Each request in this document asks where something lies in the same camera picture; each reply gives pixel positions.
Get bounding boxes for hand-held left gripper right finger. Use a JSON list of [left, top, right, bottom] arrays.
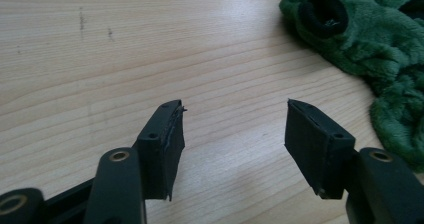
[[283, 98, 424, 224]]

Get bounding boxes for green plush toy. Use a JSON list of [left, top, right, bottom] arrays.
[[278, 0, 424, 174]]

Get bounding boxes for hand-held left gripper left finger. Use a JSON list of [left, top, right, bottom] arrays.
[[83, 99, 188, 224]]

